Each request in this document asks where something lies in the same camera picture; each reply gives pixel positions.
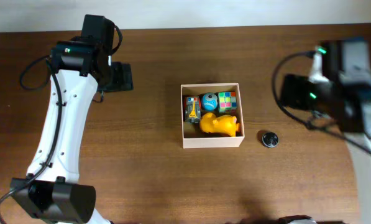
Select yellow toy animal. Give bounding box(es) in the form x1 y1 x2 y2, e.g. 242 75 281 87
199 113 240 137

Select black object at bottom edge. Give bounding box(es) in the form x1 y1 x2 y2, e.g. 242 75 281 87
278 215 317 224

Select grey red toy truck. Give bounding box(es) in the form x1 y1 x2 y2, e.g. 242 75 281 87
183 96 201 124

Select pink cardboard box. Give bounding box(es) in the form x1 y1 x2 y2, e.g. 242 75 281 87
181 83 244 149

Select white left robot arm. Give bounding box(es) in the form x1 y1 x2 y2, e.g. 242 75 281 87
8 14 134 223

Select black round spider toy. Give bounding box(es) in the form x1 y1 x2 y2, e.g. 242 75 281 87
262 132 279 148

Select blue white toy ball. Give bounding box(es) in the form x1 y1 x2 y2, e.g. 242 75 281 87
201 93 218 111

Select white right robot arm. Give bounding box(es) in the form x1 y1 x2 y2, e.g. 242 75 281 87
271 39 371 223

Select colourful puzzle cube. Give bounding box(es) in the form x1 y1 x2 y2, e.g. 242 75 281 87
218 91 237 113

